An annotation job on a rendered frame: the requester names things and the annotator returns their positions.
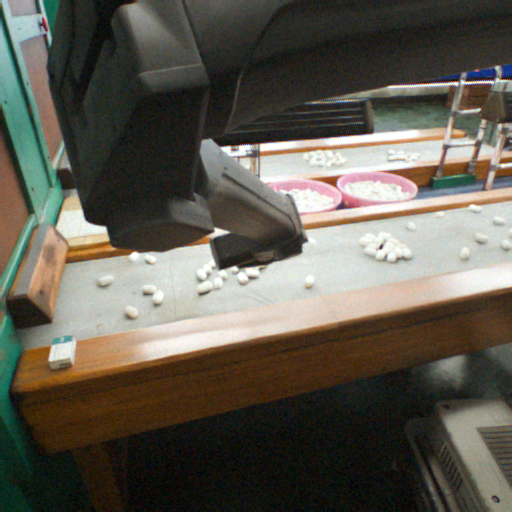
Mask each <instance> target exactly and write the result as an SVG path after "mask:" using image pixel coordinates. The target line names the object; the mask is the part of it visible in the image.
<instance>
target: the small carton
mask: <svg viewBox="0 0 512 512"><path fill-rule="evenodd" d="M75 345H76V342H75V338H74V335H73V334H71V335H66V336H60V337H53V340H52V345H51V350H50V355H49V360H48V363H49V366H50V368H51V370H54V369H60V368H65V367H70V366H73V360H74V352H75Z"/></svg>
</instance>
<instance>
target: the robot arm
mask: <svg viewBox="0 0 512 512"><path fill-rule="evenodd" d="M507 64H512V0H60V4H58V9H57V14H56V19H55V24H54V30H53V35H52V40H51V44H50V50H49V55H48V60H47V65H46V70H47V73H48V77H49V79H48V86H49V90H50V95H51V98H52V102H53V106H54V109H55V113H56V118H58V122H59V125H60V129H61V133H62V137H63V141H64V145H65V148H66V152H67V156H68V160H69V164H70V168H71V172H72V175H73V179H74V184H75V187H76V191H77V195H78V198H79V202H81V207H82V210H83V214H84V218H85V220H86V221H87V222H88V223H90V224H93V225H97V226H106V229H107V232H108V236H109V240H110V243H111V246H112V247H114V248H121V250H133V251H143V252H154V253H165V252H168V251H172V250H175V248H178V247H181V246H184V245H186V244H189V243H193V242H195V241H197V240H200V239H202V238H204V237H206V236H208V235H210V234H212V233H214V232H216V231H214V228H216V229H220V230H223V231H227V232H225V233H222V234H218V235H213V236H210V237H209V246H210V251H211V255H212V259H213V261H215V264H216V266H217V268H218V270H219V271H221V270H224V269H227V268H231V267H234V266H235V267H236V268H238V269H244V268H252V267H258V266H264V265H270V264H272V263H273V262H277V261H284V260H289V259H290V258H293V257H296V256H299V255H300V254H302V253H303V250H302V248H303V246H302V244H304V243H307V242H308V241H309V239H308V236H307V233H305V230H304V227H303V223H302V220H301V218H300V215H299V212H298V209H297V206H296V202H295V200H294V197H293V196H292V195H290V194H289V193H287V194H285V193H282V192H275V191H274V190H273V189H271V188H270V187H269V186H268V185H266V184H265V183H264V182H263V180H261V179H259V178H258V177H257V176H255V175H254V174H253V173H252V172H250V171H249V170H248V169H247V168H245V167H244V166H243V165H242V164H240V163H239V162H237V161H236V160H234V158H233V157H232V156H231V155H229V154H228V153H227V152H226V151H224V150H223V149H222V148H221V147H219V146H218V145H217V144H216V143H214V142H213V141H212V140H211V139H214V138H220V136H223V135H225V134H226V132H227V131H229V130H231V129H233V128H235V127H237V126H240V125H243V124H245V123H247V122H249V121H252V120H254V119H257V118H261V117H263V116H266V115H269V113H272V112H274V111H277V110H280V109H285V108H288V107H292V106H295V105H299V104H303V103H309V102H313V101H318V100H323V99H330V98H335V97H340V96H346V95H352V94H357V93H363V92H368V90H373V89H380V88H385V87H390V86H396V85H402V84H407V83H413V82H418V81H424V80H429V79H435V78H440V77H446V76H452V75H457V74H462V73H469V72H474V71H479V70H485V69H491V67H496V66H502V65H507Z"/></svg>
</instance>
